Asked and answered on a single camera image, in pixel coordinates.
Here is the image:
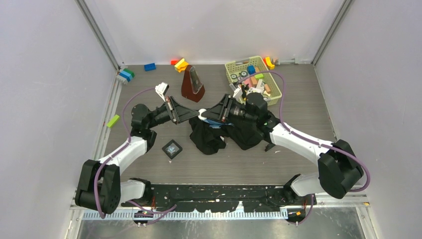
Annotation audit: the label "green block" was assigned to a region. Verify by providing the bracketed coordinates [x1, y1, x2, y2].
[106, 115, 120, 128]

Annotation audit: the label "yellow red blocks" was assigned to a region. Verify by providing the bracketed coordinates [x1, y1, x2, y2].
[171, 58, 189, 73]

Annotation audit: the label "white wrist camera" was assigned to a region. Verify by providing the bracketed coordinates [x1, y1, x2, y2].
[155, 82, 169, 102]
[232, 87, 245, 104]

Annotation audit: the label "white round badge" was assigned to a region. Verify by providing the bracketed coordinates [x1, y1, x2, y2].
[198, 109, 207, 120]

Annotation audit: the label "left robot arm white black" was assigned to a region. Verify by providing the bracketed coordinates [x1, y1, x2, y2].
[75, 97, 200, 215]

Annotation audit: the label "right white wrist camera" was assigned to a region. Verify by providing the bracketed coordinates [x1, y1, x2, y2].
[232, 87, 245, 104]

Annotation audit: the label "green plastic basket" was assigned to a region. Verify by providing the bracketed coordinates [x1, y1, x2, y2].
[224, 56, 282, 106]

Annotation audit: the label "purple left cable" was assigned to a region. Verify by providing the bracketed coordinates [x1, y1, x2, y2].
[94, 88, 179, 227]

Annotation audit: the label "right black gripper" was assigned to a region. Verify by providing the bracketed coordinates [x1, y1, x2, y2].
[203, 94, 257, 124]

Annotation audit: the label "blue cube in basket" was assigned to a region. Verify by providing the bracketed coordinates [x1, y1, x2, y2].
[247, 65, 256, 75]

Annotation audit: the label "purple cable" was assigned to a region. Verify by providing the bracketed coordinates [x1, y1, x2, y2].
[237, 70, 371, 227]
[94, 88, 179, 227]

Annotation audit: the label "orange yellow blocks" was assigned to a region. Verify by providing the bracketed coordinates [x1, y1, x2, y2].
[263, 57, 275, 70]

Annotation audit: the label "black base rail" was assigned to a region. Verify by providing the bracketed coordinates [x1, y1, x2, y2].
[120, 183, 317, 214]

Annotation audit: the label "brown metronome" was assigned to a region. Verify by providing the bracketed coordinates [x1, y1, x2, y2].
[181, 65, 205, 103]

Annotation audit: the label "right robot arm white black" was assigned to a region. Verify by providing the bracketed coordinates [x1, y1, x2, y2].
[199, 93, 364, 205]

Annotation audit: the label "blue brick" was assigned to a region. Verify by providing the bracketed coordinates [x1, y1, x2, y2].
[144, 63, 156, 72]

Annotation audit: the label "black printed t-shirt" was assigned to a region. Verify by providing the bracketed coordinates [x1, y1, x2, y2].
[189, 116, 271, 155]

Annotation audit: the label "blue green white blocks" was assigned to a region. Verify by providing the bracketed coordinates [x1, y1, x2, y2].
[116, 68, 135, 84]

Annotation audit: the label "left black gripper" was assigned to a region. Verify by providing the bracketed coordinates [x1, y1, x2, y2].
[147, 97, 199, 129]

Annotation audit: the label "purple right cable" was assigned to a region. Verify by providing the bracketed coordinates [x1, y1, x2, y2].
[237, 70, 371, 227]

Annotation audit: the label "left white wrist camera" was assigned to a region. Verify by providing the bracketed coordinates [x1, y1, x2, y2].
[155, 82, 169, 102]

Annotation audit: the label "black square jewellery box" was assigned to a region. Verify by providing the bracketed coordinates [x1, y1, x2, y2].
[162, 139, 183, 160]

